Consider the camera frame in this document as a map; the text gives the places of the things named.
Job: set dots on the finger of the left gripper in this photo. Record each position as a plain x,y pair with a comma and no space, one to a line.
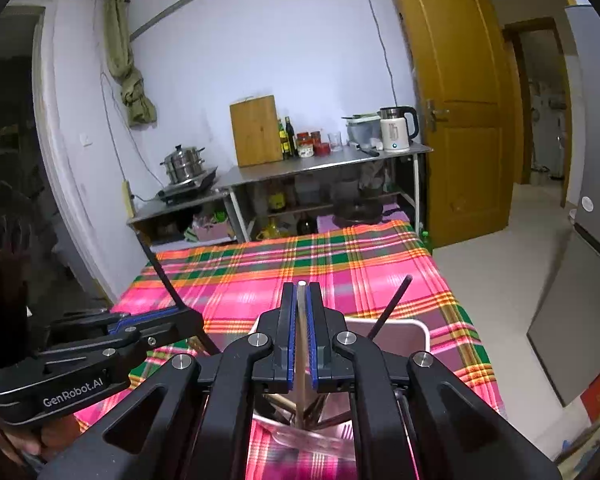
84,323
148,331

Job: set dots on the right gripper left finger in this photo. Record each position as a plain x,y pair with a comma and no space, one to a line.
191,419

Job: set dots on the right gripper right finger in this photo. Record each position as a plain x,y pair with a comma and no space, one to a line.
412,417

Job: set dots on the black chopstick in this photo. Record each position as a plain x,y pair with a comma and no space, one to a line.
394,301
206,342

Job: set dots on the pink plastic utensil holder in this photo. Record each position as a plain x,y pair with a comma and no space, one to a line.
366,373

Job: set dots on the person left hand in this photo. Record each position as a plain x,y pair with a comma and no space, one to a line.
46,443

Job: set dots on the low wooden shelf cabinet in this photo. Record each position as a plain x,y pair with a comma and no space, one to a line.
206,220

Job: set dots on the induction cooker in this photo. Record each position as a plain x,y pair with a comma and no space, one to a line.
189,189

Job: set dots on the stainless steel steamer pot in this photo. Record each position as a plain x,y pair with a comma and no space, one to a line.
183,164

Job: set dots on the grey refrigerator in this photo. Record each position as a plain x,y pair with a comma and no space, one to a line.
565,330

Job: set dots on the green hanging cloth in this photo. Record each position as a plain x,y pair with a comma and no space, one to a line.
140,110

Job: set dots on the wooden cutting board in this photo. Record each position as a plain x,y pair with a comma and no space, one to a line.
255,131

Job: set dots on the dark oil bottle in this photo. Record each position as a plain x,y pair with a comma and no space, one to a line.
291,137

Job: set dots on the red lidded jar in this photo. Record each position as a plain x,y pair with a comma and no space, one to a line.
305,145

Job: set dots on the grey plastic storage box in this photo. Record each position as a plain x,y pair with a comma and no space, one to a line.
363,129

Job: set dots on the yellow wooden door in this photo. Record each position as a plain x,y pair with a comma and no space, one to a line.
466,101

